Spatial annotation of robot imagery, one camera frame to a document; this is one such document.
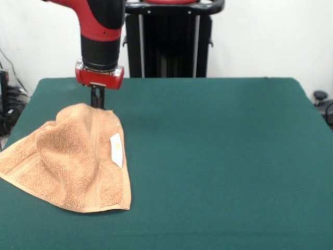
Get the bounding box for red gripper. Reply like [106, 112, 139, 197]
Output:
[75, 59, 125, 110]

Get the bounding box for tan terry towel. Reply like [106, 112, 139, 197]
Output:
[0, 102, 133, 214]

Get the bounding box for black box with red light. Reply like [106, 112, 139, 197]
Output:
[0, 69, 10, 117]

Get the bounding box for dark green table cloth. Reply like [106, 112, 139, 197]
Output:
[0, 77, 333, 250]

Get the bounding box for black chair base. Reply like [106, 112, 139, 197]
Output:
[313, 90, 333, 131]

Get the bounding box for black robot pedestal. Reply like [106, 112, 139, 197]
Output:
[121, 0, 225, 78]

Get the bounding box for black cable bundle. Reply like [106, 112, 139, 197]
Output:
[0, 85, 31, 138]

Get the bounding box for grey wall cable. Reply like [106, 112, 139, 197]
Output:
[0, 46, 29, 94]

